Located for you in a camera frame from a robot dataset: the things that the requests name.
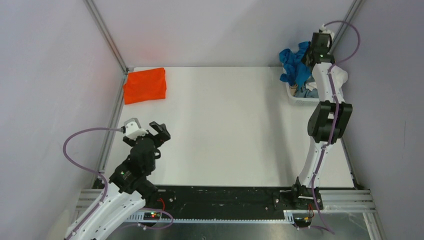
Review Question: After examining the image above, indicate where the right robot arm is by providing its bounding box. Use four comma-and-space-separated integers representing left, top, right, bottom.
290, 30, 353, 210

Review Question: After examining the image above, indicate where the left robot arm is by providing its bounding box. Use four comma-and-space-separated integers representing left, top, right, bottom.
62, 118, 171, 240

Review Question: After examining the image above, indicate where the light blue t shirt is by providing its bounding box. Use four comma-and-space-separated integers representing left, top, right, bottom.
294, 87, 319, 99

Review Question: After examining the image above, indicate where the beige t shirt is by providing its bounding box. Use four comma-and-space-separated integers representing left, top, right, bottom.
287, 84, 298, 97

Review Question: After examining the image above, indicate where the folded orange t shirt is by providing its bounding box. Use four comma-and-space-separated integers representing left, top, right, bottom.
123, 67, 167, 105

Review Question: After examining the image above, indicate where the white plastic laundry basket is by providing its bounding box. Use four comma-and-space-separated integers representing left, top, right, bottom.
282, 62, 335, 107

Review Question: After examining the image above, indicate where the left controller board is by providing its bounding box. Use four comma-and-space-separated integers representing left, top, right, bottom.
142, 211, 161, 222

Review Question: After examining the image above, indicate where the controller board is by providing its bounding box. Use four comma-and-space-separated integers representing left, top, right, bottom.
142, 211, 161, 222
293, 216, 313, 229

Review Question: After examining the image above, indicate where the right controller board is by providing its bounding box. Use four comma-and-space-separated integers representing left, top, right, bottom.
293, 216, 313, 229

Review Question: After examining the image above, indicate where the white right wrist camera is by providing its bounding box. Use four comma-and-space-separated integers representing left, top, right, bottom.
318, 24, 335, 39

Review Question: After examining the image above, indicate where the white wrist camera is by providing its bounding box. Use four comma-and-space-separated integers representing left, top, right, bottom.
123, 117, 149, 140
318, 24, 335, 39

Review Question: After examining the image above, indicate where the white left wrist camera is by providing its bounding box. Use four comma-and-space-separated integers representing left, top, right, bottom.
123, 117, 149, 140

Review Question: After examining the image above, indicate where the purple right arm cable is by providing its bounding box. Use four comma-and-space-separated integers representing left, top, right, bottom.
309, 20, 361, 235

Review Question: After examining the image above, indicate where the right aluminium frame post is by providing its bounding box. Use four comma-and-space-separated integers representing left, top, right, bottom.
330, 0, 366, 53

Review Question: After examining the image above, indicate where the aluminium frame post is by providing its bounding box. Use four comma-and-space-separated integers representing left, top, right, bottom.
330, 0, 366, 53
83, 0, 129, 75

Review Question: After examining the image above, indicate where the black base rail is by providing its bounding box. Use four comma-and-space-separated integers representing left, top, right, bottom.
146, 185, 324, 221

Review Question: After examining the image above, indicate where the left aluminium frame post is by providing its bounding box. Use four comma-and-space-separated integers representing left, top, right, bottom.
83, 0, 129, 75

